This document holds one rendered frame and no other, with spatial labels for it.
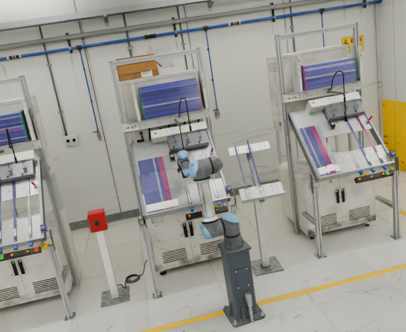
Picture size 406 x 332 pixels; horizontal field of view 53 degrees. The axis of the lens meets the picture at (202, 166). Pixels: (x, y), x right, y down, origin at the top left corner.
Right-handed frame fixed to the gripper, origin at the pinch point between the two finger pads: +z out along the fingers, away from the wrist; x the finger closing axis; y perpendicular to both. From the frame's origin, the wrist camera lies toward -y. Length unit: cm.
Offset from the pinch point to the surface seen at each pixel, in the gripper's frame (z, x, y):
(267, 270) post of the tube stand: 36, -55, -88
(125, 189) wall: 173, 58, 58
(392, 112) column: 133, -295, 73
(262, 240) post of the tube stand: 26, -55, -65
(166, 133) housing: 1.2, 5.5, 39.0
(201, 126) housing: 1.1, -25.4, 39.0
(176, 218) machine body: 32.1, 11.2, -28.0
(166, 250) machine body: 49, 25, -50
